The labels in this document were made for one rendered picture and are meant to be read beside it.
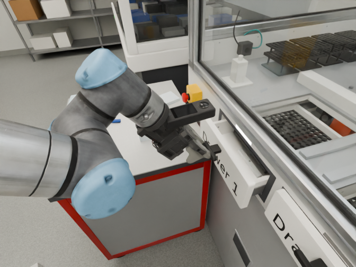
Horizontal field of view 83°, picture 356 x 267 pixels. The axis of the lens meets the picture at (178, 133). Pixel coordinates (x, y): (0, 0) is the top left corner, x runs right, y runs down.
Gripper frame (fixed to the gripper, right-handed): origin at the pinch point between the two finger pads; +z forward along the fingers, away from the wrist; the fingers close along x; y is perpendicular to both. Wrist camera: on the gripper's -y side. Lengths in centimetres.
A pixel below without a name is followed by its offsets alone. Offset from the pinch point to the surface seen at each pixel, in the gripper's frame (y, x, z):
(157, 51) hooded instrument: -2, -80, 3
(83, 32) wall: 100, -420, 11
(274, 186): -7.9, 15.2, 7.4
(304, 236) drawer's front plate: -6.8, 26.5, 5.8
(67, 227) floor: 115, -43, 31
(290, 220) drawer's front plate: -6.5, 22.9, 6.3
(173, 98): 5, -49, 13
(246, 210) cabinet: 4.2, 10.1, 24.6
